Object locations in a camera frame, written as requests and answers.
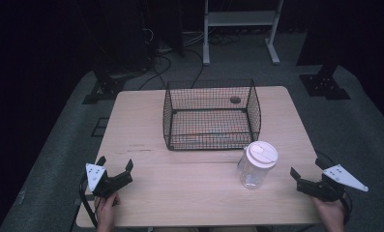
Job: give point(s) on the small dark round object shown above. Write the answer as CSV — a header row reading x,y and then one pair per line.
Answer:
x,y
235,100

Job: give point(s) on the black stand with base plate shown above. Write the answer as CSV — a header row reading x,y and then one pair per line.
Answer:
x,y
107,88
325,85

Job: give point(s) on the clear plastic jar white lid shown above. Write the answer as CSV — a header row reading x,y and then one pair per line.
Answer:
x,y
257,164

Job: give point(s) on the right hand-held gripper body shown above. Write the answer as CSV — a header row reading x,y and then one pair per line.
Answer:
x,y
321,190

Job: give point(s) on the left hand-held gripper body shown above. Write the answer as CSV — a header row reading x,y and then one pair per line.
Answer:
x,y
112,184

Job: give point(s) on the person's right hand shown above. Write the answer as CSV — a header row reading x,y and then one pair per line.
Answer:
x,y
333,214

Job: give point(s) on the white metal stand frame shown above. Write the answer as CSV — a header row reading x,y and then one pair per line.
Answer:
x,y
241,17

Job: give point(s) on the person's left hand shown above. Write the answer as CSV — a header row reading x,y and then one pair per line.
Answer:
x,y
106,212

